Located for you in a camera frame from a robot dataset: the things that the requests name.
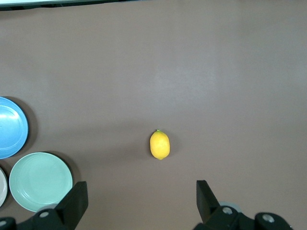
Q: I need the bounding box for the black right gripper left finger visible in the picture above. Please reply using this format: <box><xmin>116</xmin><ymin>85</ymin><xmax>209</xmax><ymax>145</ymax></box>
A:
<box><xmin>16</xmin><ymin>181</ymin><xmax>88</xmax><ymax>230</ymax></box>

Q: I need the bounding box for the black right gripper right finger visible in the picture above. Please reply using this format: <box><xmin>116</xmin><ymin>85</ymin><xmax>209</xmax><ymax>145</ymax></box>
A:
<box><xmin>195</xmin><ymin>180</ymin><xmax>293</xmax><ymax>230</ymax></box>

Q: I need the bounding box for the yellow lemon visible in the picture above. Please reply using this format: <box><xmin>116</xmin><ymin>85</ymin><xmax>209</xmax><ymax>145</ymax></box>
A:
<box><xmin>150</xmin><ymin>129</ymin><xmax>171</xmax><ymax>161</ymax></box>

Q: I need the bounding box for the mint green plate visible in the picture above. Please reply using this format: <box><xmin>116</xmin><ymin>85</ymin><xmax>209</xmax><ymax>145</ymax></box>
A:
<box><xmin>9</xmin><ymin>152</ymin><xmax>73</xmax><ymax>213</ymax></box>

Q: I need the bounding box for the beige plate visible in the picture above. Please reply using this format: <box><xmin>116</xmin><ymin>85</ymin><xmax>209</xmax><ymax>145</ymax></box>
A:
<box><xmin>0</xmin><ymin>167</ymin><xmax>8</xmax><ymax>208</ymax></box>

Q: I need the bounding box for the blue plate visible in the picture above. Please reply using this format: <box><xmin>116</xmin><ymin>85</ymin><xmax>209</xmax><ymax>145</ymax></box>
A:
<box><xmin>0</xmin><ymin>96</ymin><xmax>29</xmax><ymax>160</ymax></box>

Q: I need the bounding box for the black table edge strip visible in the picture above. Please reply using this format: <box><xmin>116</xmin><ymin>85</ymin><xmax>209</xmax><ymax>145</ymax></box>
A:
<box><xmin>0</xmin><ymin>1</ymin><xmax>131</xmax><ymax>12</ymax></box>

